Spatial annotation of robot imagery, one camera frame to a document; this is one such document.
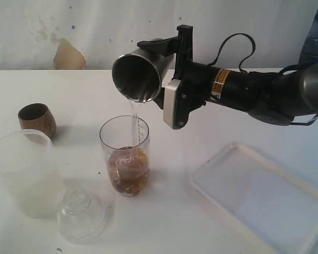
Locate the clear plastic shaker cup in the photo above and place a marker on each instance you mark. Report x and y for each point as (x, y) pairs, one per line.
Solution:
(125, 141)

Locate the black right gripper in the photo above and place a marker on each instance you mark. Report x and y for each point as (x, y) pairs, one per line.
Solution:
(194, 78)

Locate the brown wooden round cup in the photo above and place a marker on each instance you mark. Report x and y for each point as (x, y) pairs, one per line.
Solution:
(37, 116)

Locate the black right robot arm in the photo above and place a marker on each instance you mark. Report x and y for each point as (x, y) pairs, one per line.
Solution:
(275, 98)

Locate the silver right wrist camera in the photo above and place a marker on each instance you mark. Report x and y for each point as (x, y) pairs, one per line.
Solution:
(170, 103)

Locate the white rectangular plastic tray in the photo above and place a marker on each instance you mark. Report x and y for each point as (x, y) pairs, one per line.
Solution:
(276, 207)

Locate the clear dome shaker lid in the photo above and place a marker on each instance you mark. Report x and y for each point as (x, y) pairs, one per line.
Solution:
(81, 217)

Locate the stainless steel tumbler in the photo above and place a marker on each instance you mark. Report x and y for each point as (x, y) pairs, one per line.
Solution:
(138, 75)

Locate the translucent plastic tall container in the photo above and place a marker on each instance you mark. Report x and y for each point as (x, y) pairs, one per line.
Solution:
(28, 171)

